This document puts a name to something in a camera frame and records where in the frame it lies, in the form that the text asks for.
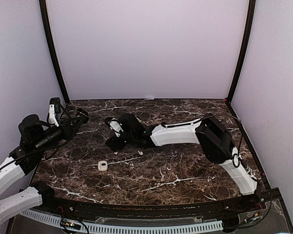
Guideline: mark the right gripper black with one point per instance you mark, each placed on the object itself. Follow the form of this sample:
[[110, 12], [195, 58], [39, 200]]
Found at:
[[114, 143]]

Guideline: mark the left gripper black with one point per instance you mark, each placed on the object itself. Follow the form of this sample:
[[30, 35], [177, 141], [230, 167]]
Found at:
[[67, 128]]

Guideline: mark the black earbud charging case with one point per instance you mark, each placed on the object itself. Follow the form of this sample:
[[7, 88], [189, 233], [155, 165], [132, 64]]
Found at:
[[82, 115]]

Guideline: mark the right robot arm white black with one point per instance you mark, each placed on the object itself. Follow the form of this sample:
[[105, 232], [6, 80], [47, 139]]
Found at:
[[208, 132]]

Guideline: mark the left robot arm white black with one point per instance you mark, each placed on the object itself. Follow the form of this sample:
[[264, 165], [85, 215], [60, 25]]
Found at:
[[37, 137]]

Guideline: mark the beige earbud charging case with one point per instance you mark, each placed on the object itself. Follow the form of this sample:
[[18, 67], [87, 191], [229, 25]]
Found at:
[[102, 165]]

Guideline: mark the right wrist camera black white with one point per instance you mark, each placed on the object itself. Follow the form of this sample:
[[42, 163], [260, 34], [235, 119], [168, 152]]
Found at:
[[114, 125]]

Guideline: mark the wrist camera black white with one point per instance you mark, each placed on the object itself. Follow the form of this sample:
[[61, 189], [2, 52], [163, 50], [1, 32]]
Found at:
[[114, 125], [54, 111]]

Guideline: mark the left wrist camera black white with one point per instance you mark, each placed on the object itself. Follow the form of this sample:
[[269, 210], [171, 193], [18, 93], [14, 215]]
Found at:
[[54, 111]]

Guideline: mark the black front table rail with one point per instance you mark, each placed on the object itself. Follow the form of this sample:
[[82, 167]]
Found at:
[[89, 210]]

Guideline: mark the grey slotted cable duct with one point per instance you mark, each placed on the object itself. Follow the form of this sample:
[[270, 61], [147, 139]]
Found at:
[[121, 226]]

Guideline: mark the left circuit board with wires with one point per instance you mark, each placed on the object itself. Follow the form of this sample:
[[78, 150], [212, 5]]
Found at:
[[69, 225]]

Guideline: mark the circuit board with wires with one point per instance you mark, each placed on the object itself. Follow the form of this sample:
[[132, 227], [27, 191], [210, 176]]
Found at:
[[69, 225], [252, 218]]

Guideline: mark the black frame post left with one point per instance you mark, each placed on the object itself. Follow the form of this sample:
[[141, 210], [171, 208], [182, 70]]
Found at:
[[52, 50]]

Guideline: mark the black frame post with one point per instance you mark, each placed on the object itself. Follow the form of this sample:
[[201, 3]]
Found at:
[[243, 51], [52, 50]]

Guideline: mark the right circuit board with wires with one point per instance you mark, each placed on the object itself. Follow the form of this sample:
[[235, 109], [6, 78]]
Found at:
[[252, 218]]

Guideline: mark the black frame post right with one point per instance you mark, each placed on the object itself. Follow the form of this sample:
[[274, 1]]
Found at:
[[243, 51]]

